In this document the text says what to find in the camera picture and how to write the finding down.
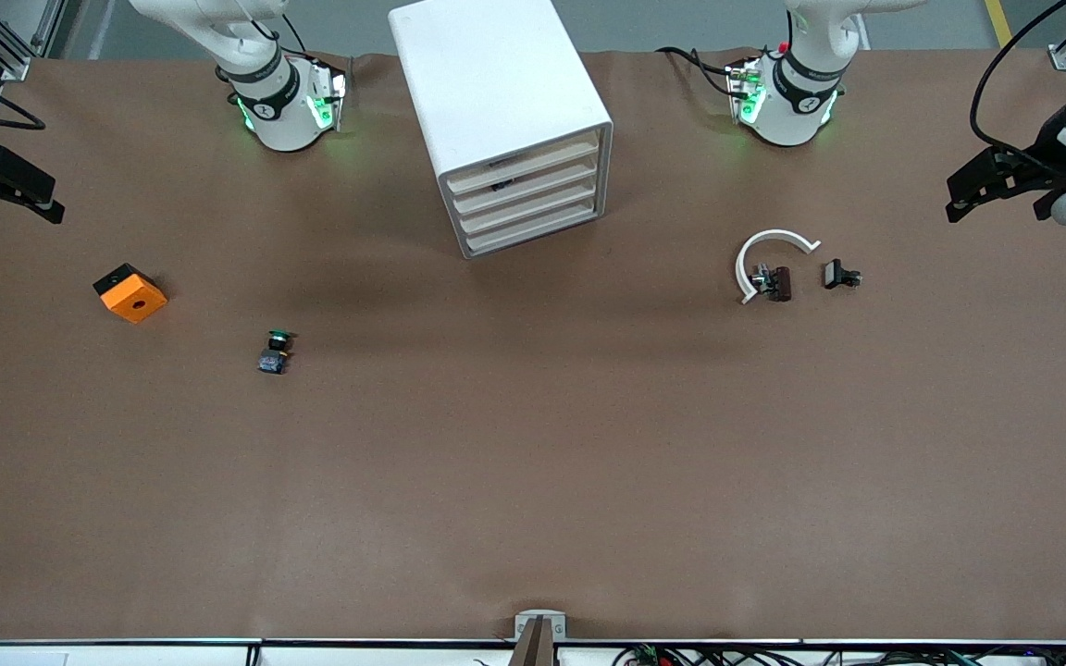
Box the green push button switch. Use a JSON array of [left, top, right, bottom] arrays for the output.
[[258, 329, 297, 376]]

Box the orange and black button box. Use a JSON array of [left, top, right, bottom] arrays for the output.
[[93, 263, 168, 325]]

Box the white drawer cabinet shell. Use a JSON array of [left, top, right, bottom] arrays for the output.
[[389, 0, 614, 261]]

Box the dark brown small component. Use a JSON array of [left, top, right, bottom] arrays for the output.
[[752, 265, 794, 302]]

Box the brown table cover sheet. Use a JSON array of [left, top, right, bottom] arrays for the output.
[[0, 46, 1066, 644]]

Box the white curved plastic ring piece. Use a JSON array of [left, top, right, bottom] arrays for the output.
[[735, 229, 822, 305]]

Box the black right arm base cable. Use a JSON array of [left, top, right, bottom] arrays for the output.
[[251, 0, 309, 58]]

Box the black arm base cable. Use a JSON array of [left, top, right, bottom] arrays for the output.
[[251, 0, 309, 58], [656, 46, 739, 99]]

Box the black left arm base cable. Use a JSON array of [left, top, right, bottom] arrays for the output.
[[656, 46, 739, 99]]

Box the white table edge rail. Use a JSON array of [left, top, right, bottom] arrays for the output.
[[0, 637, 1066, 666]]

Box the black cable bundle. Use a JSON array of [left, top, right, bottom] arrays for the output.
[[614, 644, 1066, 666]]

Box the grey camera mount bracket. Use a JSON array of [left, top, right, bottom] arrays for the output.
[[510, 610, 568, 666]]

